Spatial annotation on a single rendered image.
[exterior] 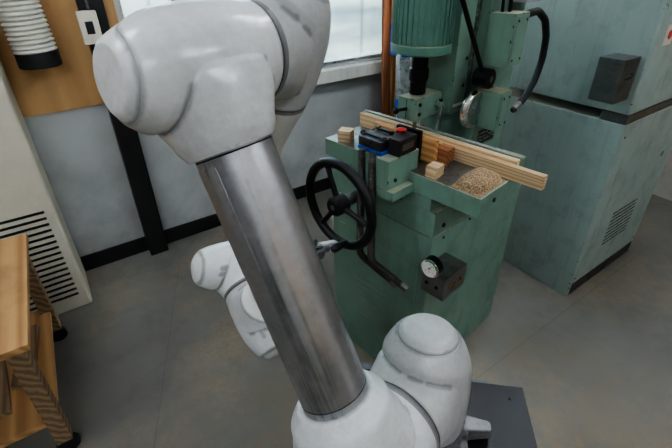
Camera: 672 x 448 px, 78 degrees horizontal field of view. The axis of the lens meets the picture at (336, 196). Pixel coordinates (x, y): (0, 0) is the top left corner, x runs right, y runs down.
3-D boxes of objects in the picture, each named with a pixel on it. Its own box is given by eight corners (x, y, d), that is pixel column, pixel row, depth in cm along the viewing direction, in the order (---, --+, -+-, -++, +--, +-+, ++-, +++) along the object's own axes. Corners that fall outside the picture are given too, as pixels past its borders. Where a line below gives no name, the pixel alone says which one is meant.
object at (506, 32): (481, 64, 128) (489, 11, 121) (496, 60, 133) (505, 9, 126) (507, 68, 123) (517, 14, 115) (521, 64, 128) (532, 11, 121)
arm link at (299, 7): (274, 66, 72) (210, 80, 63) (301, -44, 60) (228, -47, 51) (327, 108, 68) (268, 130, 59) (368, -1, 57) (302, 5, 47)
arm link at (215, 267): (235, 257, 107) (258, 298, 101) (178, 266, 96) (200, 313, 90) (252, 229, 102) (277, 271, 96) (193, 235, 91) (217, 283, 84)
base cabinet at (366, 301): (333, 326, 187) (330, 188, 151) (413, 269, 221) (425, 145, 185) (413, 392, 158) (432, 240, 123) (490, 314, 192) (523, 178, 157)
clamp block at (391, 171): (351, 175, 125) (351, 147, 121) (380, 161, 133) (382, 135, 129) (388, 191, 116) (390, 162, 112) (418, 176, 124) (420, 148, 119)
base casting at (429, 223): (331, 188, 151) (331, 166, 147) (426, 145, 185) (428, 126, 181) (433, 240, 123) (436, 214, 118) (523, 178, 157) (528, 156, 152)
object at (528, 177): (373, 132, 147) (374, 122, 146) (377, 131, 149) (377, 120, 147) (541, 190, 109) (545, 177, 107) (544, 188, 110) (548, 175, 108)
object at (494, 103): (469, 124, 136) (474, 88, 130) (480, 119, 140) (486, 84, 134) (495, 132, 130) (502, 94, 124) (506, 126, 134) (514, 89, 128)
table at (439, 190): (303, 161, 142) (303, 144, 139) (365, 137, 160) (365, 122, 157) (458, 234, 103) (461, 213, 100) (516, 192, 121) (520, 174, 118)
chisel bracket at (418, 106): (396, 121, 133) (397, 95, 128) (422, 111, 141) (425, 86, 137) (414, 127, 128) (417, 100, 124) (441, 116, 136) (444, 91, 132)
